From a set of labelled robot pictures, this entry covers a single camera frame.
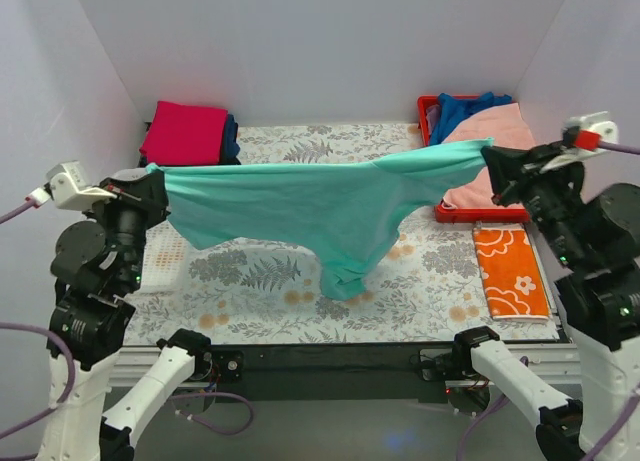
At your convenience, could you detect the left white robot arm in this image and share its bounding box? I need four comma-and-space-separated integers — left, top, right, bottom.
36, 171, 213, 460

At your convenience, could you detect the blue folded t shirt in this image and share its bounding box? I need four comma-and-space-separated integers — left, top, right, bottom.
219, 114, 240, 165

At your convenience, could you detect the pink towel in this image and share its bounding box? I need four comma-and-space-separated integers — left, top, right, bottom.
443, 103, 535, 211

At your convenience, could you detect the teal t shirt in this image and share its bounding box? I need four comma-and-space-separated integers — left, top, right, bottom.
146, 138, 494, 301

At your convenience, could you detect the blue crumpled t shirt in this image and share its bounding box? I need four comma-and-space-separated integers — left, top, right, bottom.
428, 92, 513, 146

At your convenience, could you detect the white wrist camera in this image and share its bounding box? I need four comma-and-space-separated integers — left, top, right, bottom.
25, 161, 116, 212
542, 111, 619, 172

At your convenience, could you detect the magenta folded t shirt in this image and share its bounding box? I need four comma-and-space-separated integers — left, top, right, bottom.
139, 101, 228, 166

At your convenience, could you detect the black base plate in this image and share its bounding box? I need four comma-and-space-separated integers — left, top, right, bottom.
209, 342, 483, 403

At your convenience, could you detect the purple cable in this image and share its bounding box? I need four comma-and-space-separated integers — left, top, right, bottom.
457, 139, 640, 461
0, 195, 254, 455

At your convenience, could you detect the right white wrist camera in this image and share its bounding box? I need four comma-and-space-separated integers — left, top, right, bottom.
542, 111, 619, 172

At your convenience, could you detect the floral table mat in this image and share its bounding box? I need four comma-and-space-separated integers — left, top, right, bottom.
119, 122, 561, 346

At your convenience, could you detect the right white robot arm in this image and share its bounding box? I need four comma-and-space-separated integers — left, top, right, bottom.
452, 143, 639, 460

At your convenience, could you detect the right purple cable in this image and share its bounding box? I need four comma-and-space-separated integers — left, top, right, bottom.
457, 139, 640, 461

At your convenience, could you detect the red plastic tray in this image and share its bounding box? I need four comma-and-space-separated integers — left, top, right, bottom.
417, 95, 529, 224

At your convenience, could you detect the orange floral towel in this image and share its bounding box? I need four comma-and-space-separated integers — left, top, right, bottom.
473, 226, 551, 322

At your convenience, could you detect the white plastic basket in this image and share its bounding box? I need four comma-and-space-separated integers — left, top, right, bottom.
112, 166, 189, 295

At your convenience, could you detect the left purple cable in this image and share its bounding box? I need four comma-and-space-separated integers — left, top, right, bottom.
0, 195, 254, 455

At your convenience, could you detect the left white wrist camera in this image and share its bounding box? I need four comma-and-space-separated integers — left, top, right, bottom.
25, 161, 116, 212

